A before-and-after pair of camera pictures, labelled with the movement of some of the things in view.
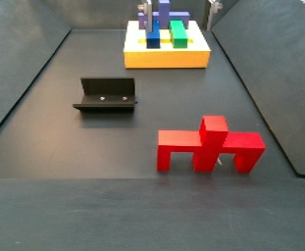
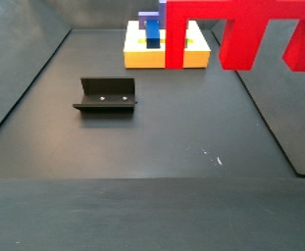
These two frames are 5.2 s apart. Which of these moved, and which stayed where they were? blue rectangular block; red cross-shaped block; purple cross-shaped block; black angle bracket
Moved: red cross-shaped block
Stayed: black angle bracket; blue rectangular block; purple cross-shaped block
